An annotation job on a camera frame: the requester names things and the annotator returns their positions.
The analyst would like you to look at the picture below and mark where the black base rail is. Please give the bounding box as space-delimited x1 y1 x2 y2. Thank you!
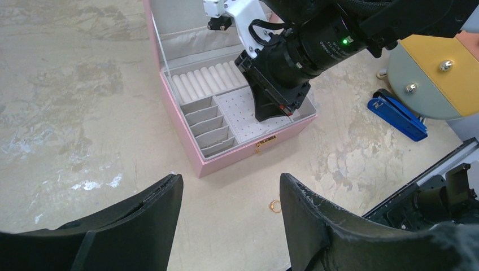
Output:
363 138 478 231

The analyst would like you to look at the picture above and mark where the white cylinder orange lid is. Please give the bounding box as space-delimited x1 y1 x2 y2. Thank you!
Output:
385 24 478 120

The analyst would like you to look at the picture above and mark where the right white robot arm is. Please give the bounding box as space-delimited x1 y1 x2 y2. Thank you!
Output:
235 1 478 121

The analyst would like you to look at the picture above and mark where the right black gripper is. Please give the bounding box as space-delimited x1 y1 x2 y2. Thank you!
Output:
234 36 312 122

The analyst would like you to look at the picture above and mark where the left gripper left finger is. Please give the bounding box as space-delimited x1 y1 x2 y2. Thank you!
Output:
1 174 184 270

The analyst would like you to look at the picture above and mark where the blue stapler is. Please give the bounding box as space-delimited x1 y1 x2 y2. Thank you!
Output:
367 89 428 142

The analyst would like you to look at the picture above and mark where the pink jewelry box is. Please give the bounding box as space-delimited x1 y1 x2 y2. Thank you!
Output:
143 1 317 178

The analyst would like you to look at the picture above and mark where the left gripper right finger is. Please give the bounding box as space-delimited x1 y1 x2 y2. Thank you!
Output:
280 173 478 270

